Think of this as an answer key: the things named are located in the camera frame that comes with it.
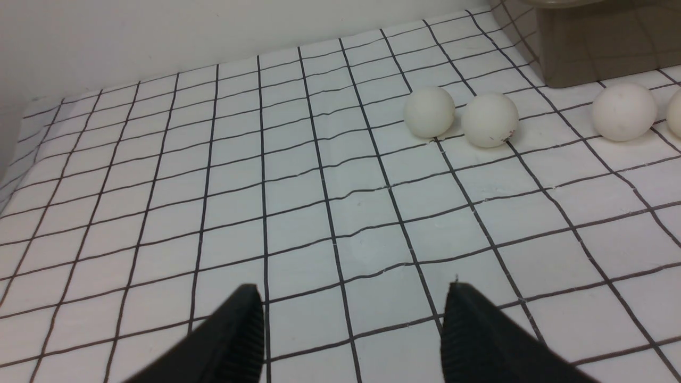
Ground white grid-patterned tablecloth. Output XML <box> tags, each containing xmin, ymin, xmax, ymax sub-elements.
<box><xmin>2</xmin><ymin>6</ymin><xmax>679</xmax><ymax>382</ymax></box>

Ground white printed ping-pong ball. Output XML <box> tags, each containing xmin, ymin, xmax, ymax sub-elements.
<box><xmin>666</xmin><ymin>89</ymin><xmax>681</xmax><ymax>138</ymax></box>

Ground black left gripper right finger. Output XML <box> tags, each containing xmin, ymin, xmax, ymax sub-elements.
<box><xmin>441</xmin><ymin>282</ymin><xmax>596</xmax><ymax>382</ymax></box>

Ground tan plastic bin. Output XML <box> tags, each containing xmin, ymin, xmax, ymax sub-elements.
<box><xmin>488</xmin><ymin>1</ymin><xmax>680</xmax><ymax>89</ymax></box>

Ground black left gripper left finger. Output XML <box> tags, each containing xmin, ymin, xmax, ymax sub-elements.
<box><xmin>127</xmin><ymin>284</ymin><xmax>265</xmax><ymax>382</ymax></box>

